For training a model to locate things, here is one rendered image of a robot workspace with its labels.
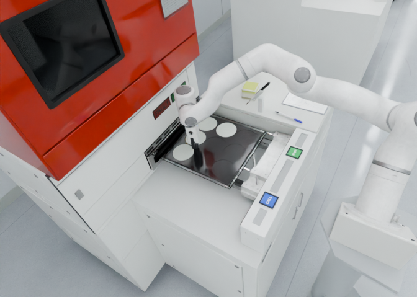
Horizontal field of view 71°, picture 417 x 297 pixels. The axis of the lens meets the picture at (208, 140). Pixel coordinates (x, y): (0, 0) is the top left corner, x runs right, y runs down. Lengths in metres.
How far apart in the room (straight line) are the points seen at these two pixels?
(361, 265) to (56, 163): 1.07
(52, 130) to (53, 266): 1.60
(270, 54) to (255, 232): 0.64
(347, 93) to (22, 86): 0.97
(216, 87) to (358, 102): 0.50
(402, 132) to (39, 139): 1.08
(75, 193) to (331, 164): 1.95
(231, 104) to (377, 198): 0.77
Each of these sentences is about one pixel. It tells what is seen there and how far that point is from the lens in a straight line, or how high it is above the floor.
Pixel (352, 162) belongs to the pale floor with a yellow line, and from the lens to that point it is 2.60.
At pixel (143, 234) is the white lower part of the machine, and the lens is 1.62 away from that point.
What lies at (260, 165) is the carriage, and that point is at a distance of 1.32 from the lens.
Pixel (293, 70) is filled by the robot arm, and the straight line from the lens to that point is 1.05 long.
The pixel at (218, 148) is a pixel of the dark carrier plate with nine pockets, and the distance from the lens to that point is 1.36.
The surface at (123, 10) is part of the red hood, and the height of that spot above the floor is 1.57.
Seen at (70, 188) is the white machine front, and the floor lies 1.12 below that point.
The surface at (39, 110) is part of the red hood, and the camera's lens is 0.89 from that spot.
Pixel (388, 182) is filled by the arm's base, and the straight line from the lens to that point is 1.15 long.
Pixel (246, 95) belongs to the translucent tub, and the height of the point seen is 0.99.
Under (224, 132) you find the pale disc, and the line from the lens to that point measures 1.43.
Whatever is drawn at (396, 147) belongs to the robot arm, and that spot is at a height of 1.14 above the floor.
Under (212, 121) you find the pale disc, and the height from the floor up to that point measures 0.90.
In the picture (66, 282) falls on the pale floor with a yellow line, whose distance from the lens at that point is 2.32.
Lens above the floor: 1.90
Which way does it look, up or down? 46 degrees down
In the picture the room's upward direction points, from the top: 9 degrees counter-clockwise
